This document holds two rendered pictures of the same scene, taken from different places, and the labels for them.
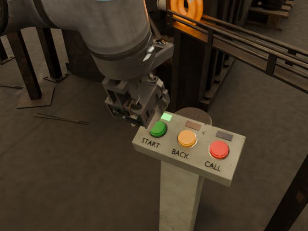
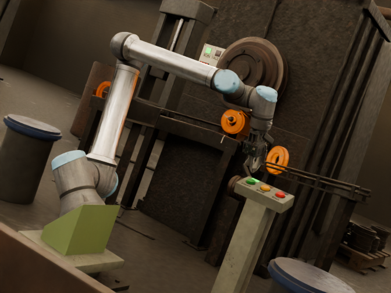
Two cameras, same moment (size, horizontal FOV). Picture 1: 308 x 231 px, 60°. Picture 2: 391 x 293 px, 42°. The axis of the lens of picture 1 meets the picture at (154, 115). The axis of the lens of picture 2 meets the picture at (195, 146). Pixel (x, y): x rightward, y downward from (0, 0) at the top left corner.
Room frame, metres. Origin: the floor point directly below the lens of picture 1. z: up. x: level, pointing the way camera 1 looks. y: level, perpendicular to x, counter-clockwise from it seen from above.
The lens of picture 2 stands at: (-1.78, 0.07, 0.86)
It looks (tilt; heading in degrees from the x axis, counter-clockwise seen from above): 5 degrees down; 5
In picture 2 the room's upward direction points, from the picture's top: 20 degrees clockwise
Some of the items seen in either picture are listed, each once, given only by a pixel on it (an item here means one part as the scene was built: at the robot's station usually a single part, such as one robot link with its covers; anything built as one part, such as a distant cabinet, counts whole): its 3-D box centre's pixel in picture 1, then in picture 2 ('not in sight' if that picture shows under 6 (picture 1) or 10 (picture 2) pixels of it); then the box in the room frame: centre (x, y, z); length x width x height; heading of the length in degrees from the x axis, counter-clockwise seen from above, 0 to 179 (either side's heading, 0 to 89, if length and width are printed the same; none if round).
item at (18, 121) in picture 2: not in sight; (22, 159); (0.89, 1.19, 0.22); 0.32 x 0.32 x 0.43
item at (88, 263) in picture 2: not in sight; (71, 250); (0.21, 0.59, 0.10); 0.32 x 0.32 x 0.04; 64
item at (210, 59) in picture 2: not in sight; (216, 60); (1.64, 0.46, 1.15); 0.26 x 0.02 x 0.18; 63
